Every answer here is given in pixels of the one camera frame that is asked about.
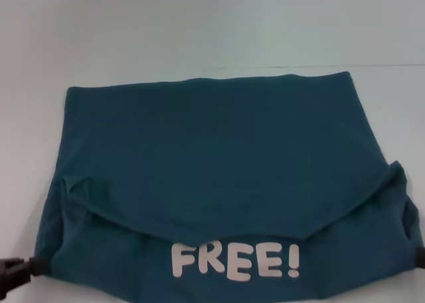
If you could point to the blue t-shirt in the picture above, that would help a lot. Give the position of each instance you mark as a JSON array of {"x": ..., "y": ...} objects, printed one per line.
[{"x": 216, "y": 150}]

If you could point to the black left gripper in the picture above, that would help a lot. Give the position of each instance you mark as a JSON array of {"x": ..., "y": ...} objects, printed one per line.
[{"x": 15, "y": 271}]

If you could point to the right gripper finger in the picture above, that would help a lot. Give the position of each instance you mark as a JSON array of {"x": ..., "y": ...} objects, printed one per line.
[{"x": 421, "y": 257}]

